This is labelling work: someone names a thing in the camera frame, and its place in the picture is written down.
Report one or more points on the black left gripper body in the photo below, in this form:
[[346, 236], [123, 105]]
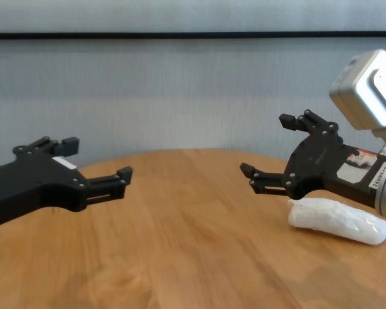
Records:
[[35, 183]]

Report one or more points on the white plastic-wrapped sandbag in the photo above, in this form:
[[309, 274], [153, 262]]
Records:
[[337, 220]]

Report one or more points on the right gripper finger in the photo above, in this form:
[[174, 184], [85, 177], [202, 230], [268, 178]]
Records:
[[296, 122], [263, 183]]

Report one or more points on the black horizontal rail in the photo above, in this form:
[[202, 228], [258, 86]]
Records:
[[193, 34]]

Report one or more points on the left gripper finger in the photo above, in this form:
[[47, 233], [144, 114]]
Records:
[[109, 188], [67, 146]]

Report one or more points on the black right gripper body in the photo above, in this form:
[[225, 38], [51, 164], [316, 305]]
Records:
[[318, 161]]

